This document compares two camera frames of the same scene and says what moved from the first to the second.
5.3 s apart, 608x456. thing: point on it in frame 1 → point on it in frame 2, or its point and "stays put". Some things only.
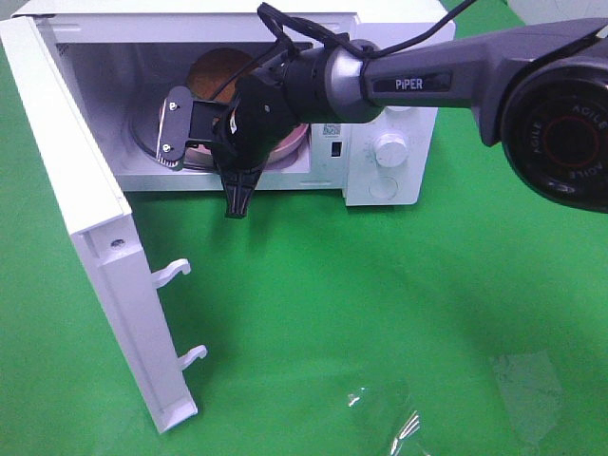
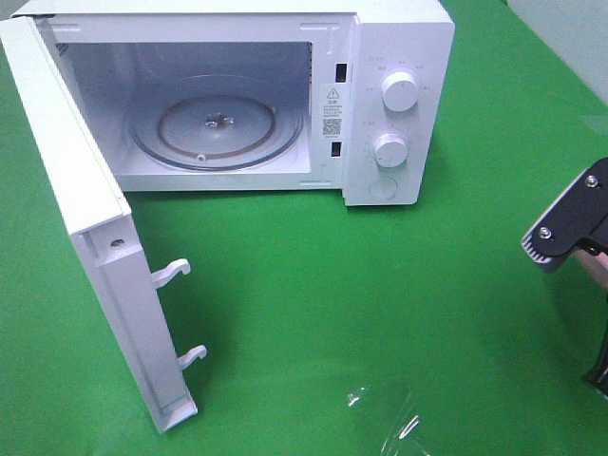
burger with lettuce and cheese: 211,70 → 597,264
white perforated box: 124,277 stays put
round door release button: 383,188 stays put
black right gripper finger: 238,187 → 598,376
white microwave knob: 390,149 stays put
